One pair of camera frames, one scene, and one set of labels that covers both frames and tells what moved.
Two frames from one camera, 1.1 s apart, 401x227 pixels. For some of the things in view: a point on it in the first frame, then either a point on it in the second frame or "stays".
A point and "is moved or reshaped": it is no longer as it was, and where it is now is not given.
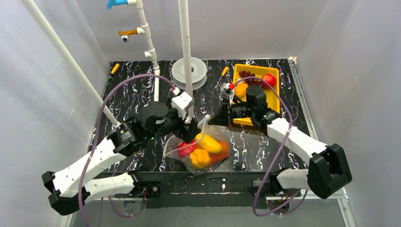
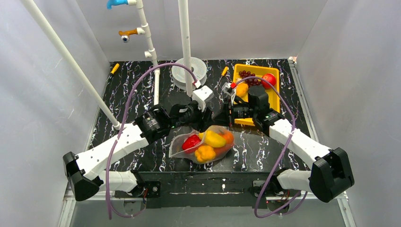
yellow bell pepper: [200, 158] → [205, 153]
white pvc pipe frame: [151, 53] stays
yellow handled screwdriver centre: [225, 70] stays
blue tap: [109, 3] stays
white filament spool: [199, 73] stays
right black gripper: [228, 112] stays
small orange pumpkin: [217, 157] → [221, 151]
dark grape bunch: [249, 81] stays
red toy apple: [270, 79] stays
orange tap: [125, 35] stays
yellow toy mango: [208, 143] → [213, 138]
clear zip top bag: [208, 151] is moved or reshaped
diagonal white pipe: [71, 60] stays
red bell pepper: [185, 149] is moved or reshaped
